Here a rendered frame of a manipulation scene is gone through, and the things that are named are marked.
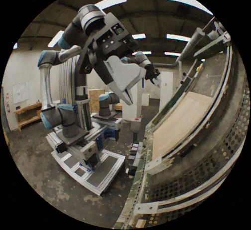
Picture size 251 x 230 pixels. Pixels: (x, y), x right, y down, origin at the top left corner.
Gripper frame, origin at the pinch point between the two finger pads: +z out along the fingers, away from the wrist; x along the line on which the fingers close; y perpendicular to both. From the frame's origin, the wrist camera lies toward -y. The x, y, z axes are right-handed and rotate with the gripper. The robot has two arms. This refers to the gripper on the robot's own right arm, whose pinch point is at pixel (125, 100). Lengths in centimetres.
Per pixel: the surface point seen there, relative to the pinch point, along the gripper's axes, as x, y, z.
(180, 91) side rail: 93, 25, 21
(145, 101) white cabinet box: 523, -139, 81
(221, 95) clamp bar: 18.7, 34.8, 15.7
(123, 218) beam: -22, -16, 47
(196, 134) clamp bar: 16.2, 15.6, 26.0
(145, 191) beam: -0.7, -11.5, 45.1
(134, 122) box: 78, -43, 34
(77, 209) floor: -58, -101, 98
